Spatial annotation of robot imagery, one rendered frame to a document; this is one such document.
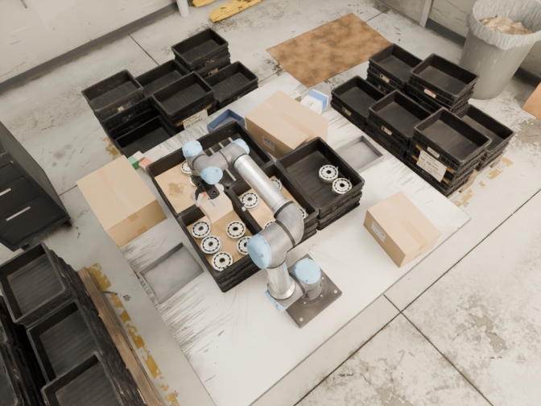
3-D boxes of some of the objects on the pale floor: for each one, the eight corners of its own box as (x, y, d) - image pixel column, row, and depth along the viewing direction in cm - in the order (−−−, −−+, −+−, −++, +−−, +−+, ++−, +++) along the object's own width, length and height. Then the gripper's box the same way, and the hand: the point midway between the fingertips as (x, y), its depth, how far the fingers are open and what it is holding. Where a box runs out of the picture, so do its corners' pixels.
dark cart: (79, 226, 314) (8, 151, 239) (23, 259, 302) (-70, 192, 226) (52, 179, 342) (-19, 99, 267) (0, 208, 330) (-89, 132, 254)
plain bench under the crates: (436, 270, 275) (472, 217, 216) (246, 434, 229) (226, 424, 171) (289, 137, 350) (287, 71, 291) (124, 241, 304) (81, 188, 246)
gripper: (212, 151, 176) (220, 179, 192) (174, 174, 170) (185, 200, 187) (222, 163, 172) (229, 190, 188) (183, 187, 166) (195, 212, 183)
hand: (211, 199), depth 186 cm, fingers closed on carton, 14 cm apart
